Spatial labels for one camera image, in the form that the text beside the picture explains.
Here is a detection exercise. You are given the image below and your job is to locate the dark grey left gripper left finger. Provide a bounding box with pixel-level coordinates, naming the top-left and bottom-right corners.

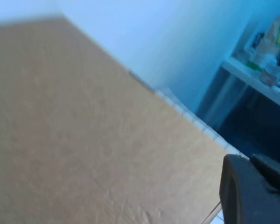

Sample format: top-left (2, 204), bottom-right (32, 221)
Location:
top-left (219, 154), bottom-right (280, 224)

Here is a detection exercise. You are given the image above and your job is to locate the brown cardboard box shell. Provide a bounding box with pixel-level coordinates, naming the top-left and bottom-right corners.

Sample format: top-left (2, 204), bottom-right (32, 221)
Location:
top-left (0, 15), bottom-right (249, 224)

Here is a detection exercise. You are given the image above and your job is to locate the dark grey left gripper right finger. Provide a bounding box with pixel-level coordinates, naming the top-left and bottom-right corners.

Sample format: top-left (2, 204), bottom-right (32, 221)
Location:
top-left (250, 154), bottom-right (280, 201)

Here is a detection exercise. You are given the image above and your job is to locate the white shelf board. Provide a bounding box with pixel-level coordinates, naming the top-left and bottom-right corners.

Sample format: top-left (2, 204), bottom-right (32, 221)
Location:
top-left (220, 57), bottom-right (280, 106)

